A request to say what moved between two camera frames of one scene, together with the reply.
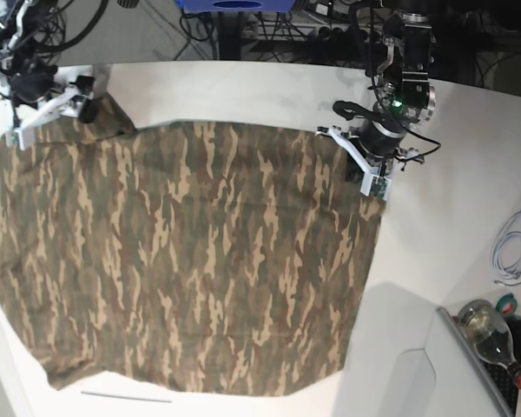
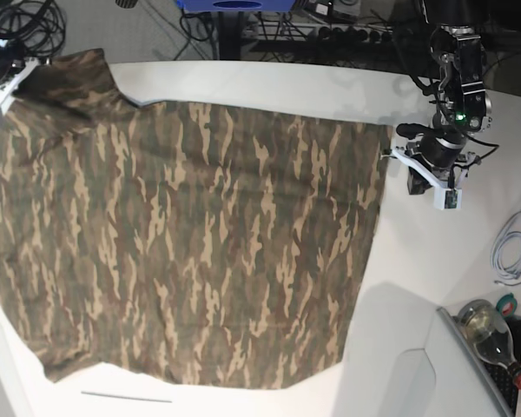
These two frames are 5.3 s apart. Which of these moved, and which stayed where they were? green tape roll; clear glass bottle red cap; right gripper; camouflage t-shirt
Moved: right gripper; camouflage t-shirt
Stayed: clear glass bottle red cap; green tape roll
